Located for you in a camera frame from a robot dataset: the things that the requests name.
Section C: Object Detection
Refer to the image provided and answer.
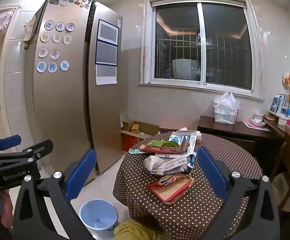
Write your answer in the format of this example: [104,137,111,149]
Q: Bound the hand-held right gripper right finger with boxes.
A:
[196,146,281,240]

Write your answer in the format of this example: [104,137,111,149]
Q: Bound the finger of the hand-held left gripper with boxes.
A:
[0,139,53,167]
[0,134,22,155]

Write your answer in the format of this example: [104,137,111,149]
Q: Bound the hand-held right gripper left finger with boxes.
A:
[12,148,97,240]

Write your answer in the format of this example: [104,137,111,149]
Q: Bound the white printed bag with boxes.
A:
[149,154,197,175]

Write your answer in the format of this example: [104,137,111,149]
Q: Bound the red-edged cardboard sleeve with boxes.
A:
[151,176,195,205]

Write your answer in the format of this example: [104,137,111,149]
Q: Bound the white and blue carton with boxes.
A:
[169,129,202,155]

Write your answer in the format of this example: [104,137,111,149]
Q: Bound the light blue trash bin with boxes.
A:
[79,199,119,239]

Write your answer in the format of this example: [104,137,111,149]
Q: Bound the green snack packet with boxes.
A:
[147,140,183,148]

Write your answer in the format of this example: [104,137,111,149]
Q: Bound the dark red long wrapper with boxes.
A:
[139,144,185,155]

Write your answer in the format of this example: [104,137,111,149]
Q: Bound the round polka dot table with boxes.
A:
[112,130,264,240]

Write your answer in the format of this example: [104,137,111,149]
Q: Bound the gold double-door refrigerator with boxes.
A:
[23,0,124,193]

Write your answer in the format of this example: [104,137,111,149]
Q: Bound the dark wooden side table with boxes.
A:
[197,115,286,155]

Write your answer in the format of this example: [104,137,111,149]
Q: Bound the red gift box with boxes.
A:
[121,130,153,152]

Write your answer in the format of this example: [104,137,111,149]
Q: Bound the pink place mat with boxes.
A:
[242,120,271,131]

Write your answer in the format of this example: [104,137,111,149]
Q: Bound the white plastic bag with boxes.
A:
[213,91,240,125]

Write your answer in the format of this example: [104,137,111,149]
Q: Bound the white ceramic bowl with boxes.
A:
[251,113,267,127]

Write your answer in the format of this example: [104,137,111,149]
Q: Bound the wooden desk shelf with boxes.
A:
[264,111,290,155]

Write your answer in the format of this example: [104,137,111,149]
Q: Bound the unframed white printed sheet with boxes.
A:
[96,64,117,85]

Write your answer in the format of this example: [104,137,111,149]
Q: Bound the blue-framed printed sheet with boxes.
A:
[96,41,118,66]
[97,19,120,42]

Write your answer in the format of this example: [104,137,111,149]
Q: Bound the hanging beige shopping bags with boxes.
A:
[22,14,39,50]

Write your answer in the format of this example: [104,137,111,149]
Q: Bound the group of round character magnets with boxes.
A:
[36,19,75,73]

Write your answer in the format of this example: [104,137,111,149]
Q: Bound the sliding window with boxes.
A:
[140,0,264,100]

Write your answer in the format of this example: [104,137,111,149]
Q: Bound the white roller blind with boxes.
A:
[149,0,247,7]

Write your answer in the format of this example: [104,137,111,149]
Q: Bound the orange cartoon wall decoration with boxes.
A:
[282,70,290,89]

